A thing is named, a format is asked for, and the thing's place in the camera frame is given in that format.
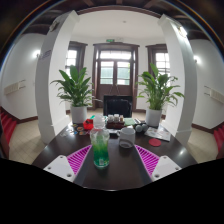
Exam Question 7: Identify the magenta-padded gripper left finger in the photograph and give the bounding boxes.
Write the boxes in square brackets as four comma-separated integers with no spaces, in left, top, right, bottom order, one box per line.
[42,144,94,186]

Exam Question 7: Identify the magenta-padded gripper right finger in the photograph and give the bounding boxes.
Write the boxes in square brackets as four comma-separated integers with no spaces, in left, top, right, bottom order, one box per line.
[134,144,183,186]

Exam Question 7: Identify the clear bottle with green drink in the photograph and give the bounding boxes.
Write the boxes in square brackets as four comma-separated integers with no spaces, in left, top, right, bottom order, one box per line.
[89,114,111,169]

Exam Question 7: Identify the flat round red coaster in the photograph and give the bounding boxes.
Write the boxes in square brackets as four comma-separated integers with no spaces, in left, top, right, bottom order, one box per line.
[148,138,163,148]

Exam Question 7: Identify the printed paper leaflet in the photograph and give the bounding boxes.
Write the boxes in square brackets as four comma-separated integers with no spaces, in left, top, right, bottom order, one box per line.
[144,126,172,142]

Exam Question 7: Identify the grey white mug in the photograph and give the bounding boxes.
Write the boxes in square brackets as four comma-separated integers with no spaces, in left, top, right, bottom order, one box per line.
[116,127,137,149]

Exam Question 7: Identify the red box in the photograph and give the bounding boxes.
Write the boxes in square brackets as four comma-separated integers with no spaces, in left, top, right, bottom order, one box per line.
[82,118,95,131]

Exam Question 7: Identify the green cloth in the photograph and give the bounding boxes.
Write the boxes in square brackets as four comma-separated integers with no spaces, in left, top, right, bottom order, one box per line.
[123,117,137,127]

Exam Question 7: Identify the wooden tray with jars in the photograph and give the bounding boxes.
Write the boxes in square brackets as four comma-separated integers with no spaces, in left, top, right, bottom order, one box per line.
[105,113,126,130]

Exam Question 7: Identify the red carpeted stairs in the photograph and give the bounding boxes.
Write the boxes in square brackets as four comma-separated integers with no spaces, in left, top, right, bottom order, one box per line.
[213,122,224,148]
[0,108,18,146]

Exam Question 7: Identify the black chair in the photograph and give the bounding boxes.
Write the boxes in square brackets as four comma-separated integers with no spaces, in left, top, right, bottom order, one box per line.
[102,94,134,118]

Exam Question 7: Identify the leafy plant in white pot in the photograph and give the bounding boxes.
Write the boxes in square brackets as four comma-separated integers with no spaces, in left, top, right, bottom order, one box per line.
[50,64,102,125]
[135,62,185,128]

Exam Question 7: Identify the dark wooden double door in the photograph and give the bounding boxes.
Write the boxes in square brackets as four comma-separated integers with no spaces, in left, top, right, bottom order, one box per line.
[92,42,140,112]

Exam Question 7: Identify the dark framed window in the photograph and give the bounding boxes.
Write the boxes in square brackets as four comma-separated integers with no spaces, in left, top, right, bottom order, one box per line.
[65,40,88,78]
[145,43,171,78]

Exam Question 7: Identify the bright pillar lamp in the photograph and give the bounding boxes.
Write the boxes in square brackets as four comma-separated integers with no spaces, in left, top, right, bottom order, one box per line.
[178,26,188,38]

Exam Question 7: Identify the white wall heater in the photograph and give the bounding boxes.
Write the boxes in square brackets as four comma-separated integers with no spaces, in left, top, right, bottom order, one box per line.
[203,85,224,105]
[3,79,27,96]

